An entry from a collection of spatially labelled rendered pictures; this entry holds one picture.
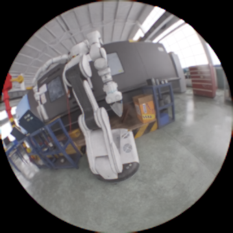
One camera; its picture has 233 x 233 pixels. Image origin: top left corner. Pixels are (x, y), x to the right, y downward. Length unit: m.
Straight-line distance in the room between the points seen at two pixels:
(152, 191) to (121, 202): 0.30
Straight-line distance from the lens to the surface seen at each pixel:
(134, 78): 1.85
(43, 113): 1.28
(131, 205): 0.86
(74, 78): 0.63
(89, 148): 0.68
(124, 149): 0.81
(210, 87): 3.46
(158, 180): 0.90
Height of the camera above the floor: 0.85
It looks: 19 degrees down
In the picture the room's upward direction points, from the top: 19 degrees counter-clockwise
